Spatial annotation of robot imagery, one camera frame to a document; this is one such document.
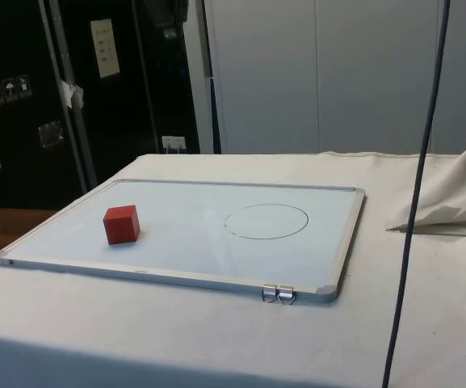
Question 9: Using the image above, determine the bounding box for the red cube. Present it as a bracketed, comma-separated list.
[103, 205, 141, 246]

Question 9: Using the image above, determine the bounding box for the black cable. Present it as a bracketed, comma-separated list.
[380, 0, 451, 388]

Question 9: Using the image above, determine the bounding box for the pale grey locker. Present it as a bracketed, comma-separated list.
[183, 0, 466, 155]

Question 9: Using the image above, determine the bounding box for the flat whiteboard with metal frame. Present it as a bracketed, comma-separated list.
[0, 177, 367, 307]

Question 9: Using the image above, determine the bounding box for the black cabinet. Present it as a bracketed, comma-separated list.
[0, 0, 202, 210]

